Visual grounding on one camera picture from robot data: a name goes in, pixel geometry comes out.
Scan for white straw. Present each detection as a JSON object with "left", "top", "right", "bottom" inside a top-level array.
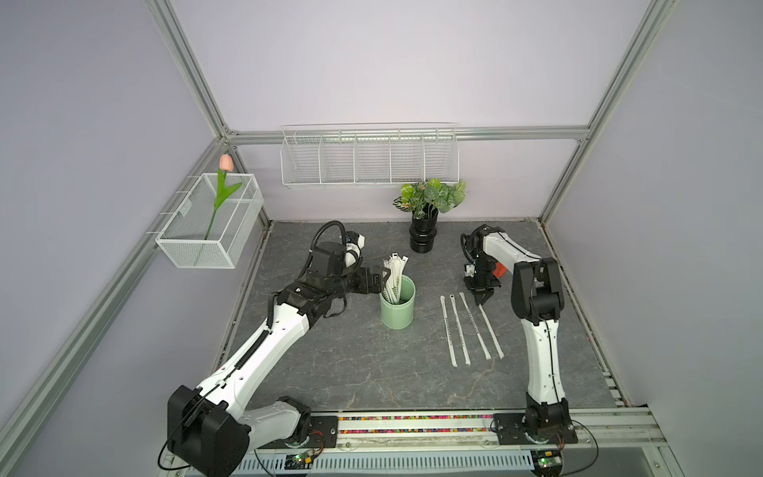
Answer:
[
  {"left": 439, "top": 295, "right": 458, "bottom": 368},
  {"left": 449, "top": 294, "right": 471, "bottom": 366},
  {"left": 478, "top": 304, "right": 505, "bottom": 359},
  {"left": 458, "top": 292, "right": 492, "bottom": 360}
]

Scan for green cylindrical storage cup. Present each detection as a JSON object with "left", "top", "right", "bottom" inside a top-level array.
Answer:
[{"left": 380, "top": 275, "right": 416, "bottom": 330}]

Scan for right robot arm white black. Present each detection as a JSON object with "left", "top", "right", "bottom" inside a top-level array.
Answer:
[{"left": 460, "top": 224, "right": 577, "bottom": 443}]

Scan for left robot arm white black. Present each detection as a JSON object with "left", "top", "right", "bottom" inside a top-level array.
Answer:
[{"left": 166, "top": 266, "right": 389, "bottom": 476}]

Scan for bundle of wrapped white straws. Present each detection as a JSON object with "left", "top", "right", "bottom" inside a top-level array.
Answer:
[{"left": 381, "top": 254, "right": 409, "bottom": 304}]

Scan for red work glove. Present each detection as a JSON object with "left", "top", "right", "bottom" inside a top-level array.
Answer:
[{"left": 494, "top": 262, "right": 508, "bottom": 278}]

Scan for black vase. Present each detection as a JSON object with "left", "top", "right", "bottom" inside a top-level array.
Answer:
[{"left": 409, "top": 205, "right": 439, "bottom": 254}]

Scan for green artificial plant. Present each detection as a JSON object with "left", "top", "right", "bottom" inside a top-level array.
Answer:
[{"left": 393, "top": 178, "right": 466, "bottom": 220}]

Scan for pink artificial tulip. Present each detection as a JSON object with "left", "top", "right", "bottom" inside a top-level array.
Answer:
[{"left": 204, "top": 153, "right": 242, "bottom": 240}]

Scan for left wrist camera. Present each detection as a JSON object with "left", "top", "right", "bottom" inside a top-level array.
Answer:
[{"left": 305, "top": 221, "right": 365, "bottom": 277}]

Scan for white wire wall shelf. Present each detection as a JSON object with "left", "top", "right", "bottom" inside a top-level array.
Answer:
[{"left": 280, "top": 122, "right": 460, "bottom": 187}]

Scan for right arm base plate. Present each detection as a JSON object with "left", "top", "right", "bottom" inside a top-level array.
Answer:
[{"left": 489, "top": 413, "right": 578, "bottom": 447}]

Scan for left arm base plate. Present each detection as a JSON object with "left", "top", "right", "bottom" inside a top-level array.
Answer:
[{"left": 261, "top": 415, "right": 339, "bottom": 449}]

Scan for white slotted cable duct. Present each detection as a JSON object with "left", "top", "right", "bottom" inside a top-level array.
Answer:
[{"left": 234, "top": 450, "right": 536, "bottom": 476}]

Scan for white mesh wall basket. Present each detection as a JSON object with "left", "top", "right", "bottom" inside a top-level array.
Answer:
[{"left": 149, "top": 172, "right": 263, "bottom": 270}]

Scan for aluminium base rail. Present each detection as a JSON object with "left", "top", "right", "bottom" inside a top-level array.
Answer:
[{"left": 249, "top": 406, "right": 669, "bottom": 457}]

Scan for aluminium frame struts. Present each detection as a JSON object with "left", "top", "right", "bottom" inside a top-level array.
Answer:
[{"left": 1, "top": 1, "right": 676, "bottom": 475}]

